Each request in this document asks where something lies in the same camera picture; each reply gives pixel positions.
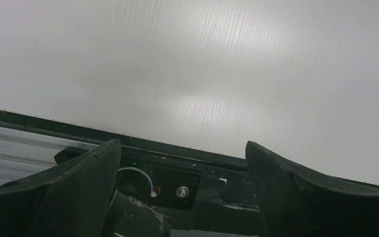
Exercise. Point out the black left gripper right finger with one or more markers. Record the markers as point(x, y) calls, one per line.
point(297, 201)

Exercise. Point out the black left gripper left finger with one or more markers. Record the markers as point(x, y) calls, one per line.
point(67, 200)

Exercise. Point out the aluminium frame rail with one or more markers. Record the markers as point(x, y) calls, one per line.
point(24, 153)

